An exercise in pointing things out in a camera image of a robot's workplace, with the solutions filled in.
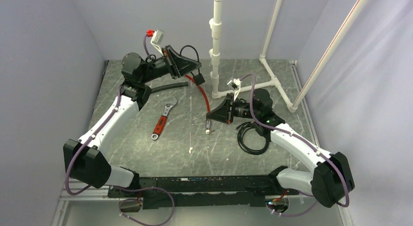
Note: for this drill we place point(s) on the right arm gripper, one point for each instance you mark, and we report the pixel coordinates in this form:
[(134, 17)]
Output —
[(223, 114)]

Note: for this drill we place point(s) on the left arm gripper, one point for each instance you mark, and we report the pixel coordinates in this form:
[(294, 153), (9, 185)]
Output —
[(178, 65)]

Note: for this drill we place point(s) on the red cable lock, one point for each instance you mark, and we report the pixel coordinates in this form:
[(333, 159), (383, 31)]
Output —
[(200, 88)]

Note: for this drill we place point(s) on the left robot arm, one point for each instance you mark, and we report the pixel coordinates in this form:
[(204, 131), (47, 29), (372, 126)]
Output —
[(84, 158)]

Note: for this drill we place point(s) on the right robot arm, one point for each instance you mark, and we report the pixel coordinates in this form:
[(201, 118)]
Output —
[(328, 178)]

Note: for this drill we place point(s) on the white diagonal pole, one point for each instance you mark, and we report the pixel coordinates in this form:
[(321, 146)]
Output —
[(333, 45)]

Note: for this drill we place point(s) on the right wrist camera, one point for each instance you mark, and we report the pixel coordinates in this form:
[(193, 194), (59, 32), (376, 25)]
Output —
[(235, 85)]

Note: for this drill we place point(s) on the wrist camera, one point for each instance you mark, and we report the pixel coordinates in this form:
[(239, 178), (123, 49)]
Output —
[(235, 85), (156, 38)]

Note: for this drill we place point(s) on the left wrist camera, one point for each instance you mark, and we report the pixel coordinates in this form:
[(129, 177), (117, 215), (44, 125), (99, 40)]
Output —
[(156, 38)]

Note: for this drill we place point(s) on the white PVC pipe frame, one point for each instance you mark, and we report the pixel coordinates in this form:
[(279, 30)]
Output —
[(242, 29)]

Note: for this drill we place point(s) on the red handled adjustable wrench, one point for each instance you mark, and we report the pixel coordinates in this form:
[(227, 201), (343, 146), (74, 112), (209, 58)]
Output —
[(168, 105)]

